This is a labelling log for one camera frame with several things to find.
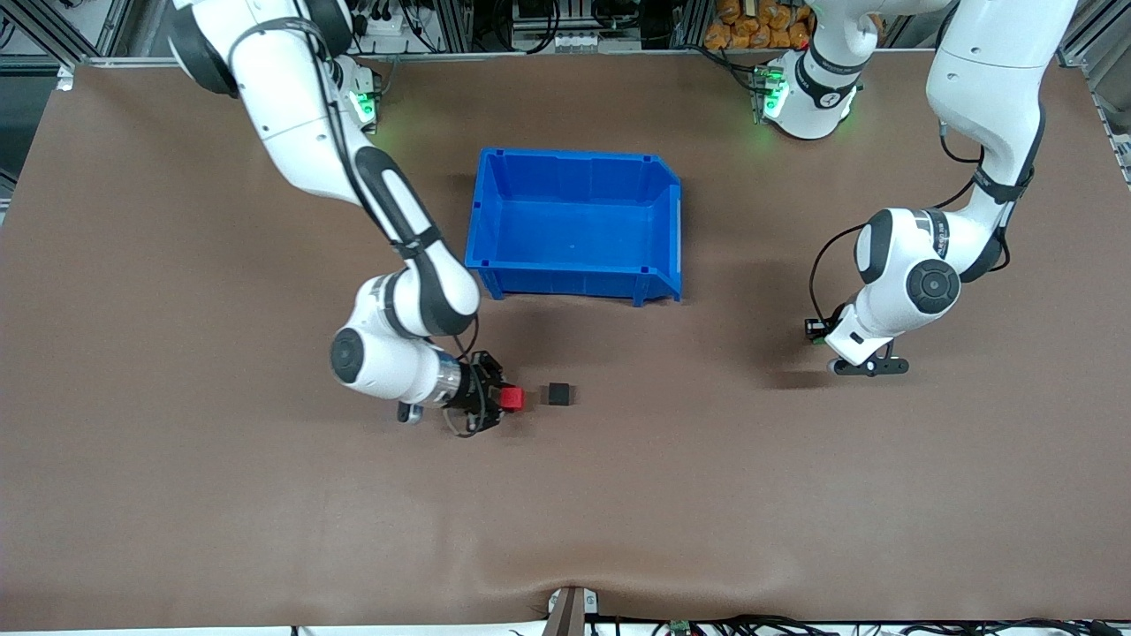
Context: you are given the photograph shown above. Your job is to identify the blue plastic storage bin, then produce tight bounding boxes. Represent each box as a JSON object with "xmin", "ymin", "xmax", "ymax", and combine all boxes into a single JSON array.
[{"xmin": 464, "ymin": 148, "xmax": 684, "ymax": 307}]

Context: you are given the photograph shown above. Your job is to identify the brown table mat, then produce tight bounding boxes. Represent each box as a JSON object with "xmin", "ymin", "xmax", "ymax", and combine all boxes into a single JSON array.
[{"xmin": 0, "ymin": 49, "xmax": 1131, "ymax": 632}]

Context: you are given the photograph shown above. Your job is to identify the metal table clamp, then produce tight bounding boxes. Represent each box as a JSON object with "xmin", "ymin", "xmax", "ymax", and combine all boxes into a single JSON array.
[{"xmin": 541, "ymin": 586, "xmax": 600, "ymax": 636}]

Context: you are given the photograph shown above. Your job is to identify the bag of orange objects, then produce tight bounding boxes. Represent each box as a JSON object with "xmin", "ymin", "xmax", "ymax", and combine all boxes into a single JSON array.
[{"xmin": 704, "ymin": 0, "xmax": 815, "ymax": 50}]

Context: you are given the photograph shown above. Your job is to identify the white power strip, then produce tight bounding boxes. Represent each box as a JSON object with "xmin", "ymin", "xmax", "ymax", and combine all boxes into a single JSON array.
[{"xmin": 352, "ymin": 0, "xmax": 409, "ymax": 38}]

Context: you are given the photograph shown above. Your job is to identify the aluminium frame profile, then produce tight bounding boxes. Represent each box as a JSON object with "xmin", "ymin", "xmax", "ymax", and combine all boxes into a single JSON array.
[
  {"xmin": 0, "ymin": 0, "xmax": 133, "ymax": 61},
  {"xmin": 1060, "ymin": 0, "xmax": 1131, "ymax": 100}
]

